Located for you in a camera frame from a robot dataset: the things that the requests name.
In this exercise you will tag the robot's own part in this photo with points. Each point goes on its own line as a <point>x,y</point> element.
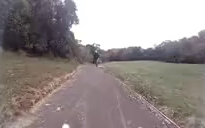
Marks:
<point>65,126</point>

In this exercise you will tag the wood of tall trees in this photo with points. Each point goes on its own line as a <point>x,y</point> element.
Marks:
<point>33,26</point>

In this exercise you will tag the person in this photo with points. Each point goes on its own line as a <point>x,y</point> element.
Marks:
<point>96,58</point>

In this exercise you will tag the grey asphalt path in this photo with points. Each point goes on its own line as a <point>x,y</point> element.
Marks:
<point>93,100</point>

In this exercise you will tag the grass verge with dry leaves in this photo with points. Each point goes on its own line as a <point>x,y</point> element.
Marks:
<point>26,76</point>

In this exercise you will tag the row of distant trees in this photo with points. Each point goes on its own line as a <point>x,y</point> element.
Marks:
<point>170,50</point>

